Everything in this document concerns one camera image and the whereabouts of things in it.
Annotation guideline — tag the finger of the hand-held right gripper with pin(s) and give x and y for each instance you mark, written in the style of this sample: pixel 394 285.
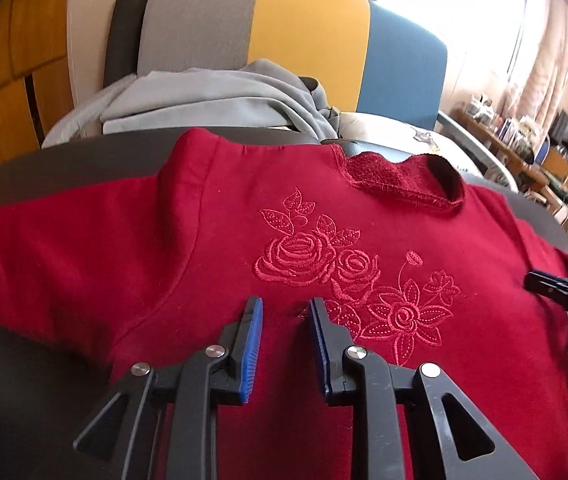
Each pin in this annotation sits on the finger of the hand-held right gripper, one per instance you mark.
pixel 559 287

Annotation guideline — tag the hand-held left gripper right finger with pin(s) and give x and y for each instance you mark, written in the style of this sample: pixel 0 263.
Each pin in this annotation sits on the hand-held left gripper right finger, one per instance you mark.
pixel 320 345

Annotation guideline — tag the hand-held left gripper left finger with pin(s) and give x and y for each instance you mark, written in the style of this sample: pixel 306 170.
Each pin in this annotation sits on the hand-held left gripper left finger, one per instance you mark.
pixel 253 340

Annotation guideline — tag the red embroidered sweater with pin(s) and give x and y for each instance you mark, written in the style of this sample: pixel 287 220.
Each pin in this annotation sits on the red embroidered sweater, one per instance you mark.
pixel 114 260

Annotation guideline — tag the cluttered wooden desk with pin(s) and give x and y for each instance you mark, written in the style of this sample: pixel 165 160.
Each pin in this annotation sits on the cluttered wooden desk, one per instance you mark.
pixel 524 145

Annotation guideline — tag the black leather bench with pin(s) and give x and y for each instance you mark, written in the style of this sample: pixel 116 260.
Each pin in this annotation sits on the black leather bench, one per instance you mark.
pixel 39 385

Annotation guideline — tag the white printed cloth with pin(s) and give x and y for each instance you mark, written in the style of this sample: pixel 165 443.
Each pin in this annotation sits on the white printed cloth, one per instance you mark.
pixel 389 130

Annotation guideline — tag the beige curtain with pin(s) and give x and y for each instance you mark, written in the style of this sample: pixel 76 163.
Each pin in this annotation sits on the beige curtain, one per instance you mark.
pixel 554 35

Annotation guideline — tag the grey hooded garment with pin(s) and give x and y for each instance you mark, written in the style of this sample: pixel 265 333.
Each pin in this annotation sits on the grey hooded garment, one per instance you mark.
pixel 189 95

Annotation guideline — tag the grey yellow blue chair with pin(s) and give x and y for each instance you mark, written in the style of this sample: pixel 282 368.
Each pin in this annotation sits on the grey yellow blue chair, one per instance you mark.
pixel 309 35

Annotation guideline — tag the dark grey panel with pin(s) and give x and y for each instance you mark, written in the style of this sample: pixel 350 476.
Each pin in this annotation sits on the dark grey panel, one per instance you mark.
pixel 124 25

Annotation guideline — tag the yellow cabinet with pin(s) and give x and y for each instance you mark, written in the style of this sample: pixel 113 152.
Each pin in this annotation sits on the yellow cabinet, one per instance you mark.
pixel 9 50

